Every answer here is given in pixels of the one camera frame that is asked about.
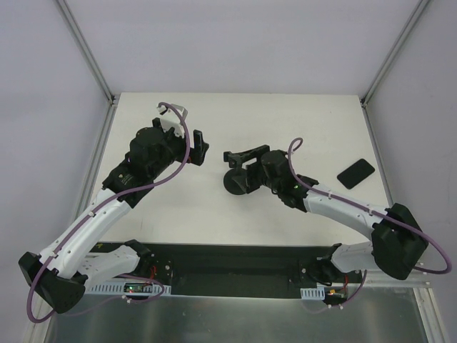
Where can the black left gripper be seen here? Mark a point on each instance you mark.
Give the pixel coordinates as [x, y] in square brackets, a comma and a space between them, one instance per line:
[196, 148]

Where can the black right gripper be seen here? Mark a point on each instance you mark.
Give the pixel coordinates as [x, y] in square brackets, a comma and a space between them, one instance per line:
[252, 169]

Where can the black smartphone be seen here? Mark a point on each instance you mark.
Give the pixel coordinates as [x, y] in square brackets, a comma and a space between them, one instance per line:
[355, 174]

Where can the black phone stand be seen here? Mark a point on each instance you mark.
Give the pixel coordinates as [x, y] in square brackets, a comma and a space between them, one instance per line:
[235, 178]

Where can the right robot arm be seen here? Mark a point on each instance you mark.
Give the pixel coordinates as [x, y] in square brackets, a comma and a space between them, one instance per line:
[394, 244]

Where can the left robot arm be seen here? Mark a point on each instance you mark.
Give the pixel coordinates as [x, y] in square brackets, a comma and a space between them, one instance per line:
[60, 274]

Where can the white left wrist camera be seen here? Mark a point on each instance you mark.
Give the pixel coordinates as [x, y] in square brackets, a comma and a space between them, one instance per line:
[168, 119]

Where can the aluminium left corner post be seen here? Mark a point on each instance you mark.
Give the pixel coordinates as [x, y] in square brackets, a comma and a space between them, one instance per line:
[84, 49]

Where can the aluminium corner post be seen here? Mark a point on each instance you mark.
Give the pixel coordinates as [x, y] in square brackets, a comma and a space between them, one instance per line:
[394, 52]
[84, 49]

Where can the aluminium right corner post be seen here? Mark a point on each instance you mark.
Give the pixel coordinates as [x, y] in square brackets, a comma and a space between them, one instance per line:
[394, 52]

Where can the white right cable duct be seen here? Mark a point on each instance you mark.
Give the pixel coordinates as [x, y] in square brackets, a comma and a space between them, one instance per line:
[317, 293]

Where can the white cable duct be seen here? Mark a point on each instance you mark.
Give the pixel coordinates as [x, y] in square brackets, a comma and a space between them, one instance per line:
[317, 293]
[129, 289]

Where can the white left cable duct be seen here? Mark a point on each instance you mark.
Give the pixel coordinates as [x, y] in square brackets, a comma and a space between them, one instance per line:
[129, 289]

